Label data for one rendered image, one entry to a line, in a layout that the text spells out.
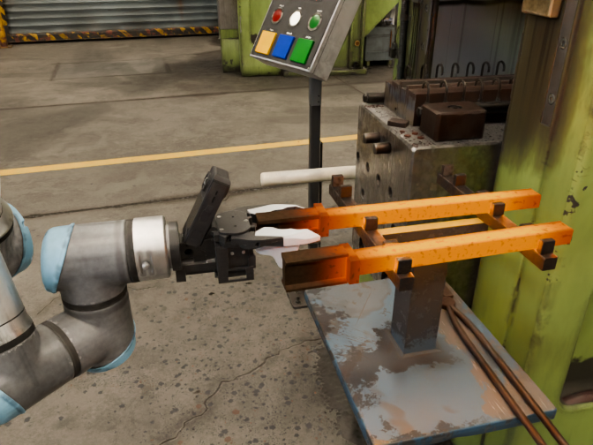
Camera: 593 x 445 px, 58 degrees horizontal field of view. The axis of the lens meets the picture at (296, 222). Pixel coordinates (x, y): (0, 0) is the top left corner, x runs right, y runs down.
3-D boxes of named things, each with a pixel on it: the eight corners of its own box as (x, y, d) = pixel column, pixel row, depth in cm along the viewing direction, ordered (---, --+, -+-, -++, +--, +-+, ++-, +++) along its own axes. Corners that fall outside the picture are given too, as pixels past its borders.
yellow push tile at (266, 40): (267, 54, 178) (275, 32, 177) (254, 50, 183) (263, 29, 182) (271, 56, 179) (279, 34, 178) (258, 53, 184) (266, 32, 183)
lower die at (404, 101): (412, 126, 128) (416, 90, 124) (383, 104, 146) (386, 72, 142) (568, 116, 136) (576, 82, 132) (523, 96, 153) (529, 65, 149)
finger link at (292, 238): (319, 264, 79) (258, 260, 80) (320, 229, 76) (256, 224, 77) (317, 276, 76) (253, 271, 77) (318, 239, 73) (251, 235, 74)
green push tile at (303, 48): (303, 63, 163) (313, 40, 162) (288, 59, 169) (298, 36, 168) (307, 66, 164) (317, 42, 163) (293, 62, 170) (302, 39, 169)
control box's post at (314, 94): (308, 295, 224) (311, 20, 174) (306, 290, 227) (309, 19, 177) (317, 294, 225) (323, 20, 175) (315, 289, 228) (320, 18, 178)
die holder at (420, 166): (394, 317, 135) (413, 147, 115) (350, 244, 168) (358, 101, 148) (590, 290, 145) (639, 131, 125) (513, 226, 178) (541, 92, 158)
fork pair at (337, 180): (340, 198, 90) (341, 186, 89) (330, 184, 95) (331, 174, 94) (465, 184, 95) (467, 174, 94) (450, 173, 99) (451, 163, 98)
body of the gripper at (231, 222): (251, 253, 85) (174, 262, 83) (249, 205, 81) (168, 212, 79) (258, 280, 78) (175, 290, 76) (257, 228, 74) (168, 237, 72)
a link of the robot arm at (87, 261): (56, 274, 80) (42, 214, 76) (143, 264, 83) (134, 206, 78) (45, 312, 72) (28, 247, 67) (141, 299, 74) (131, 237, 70)
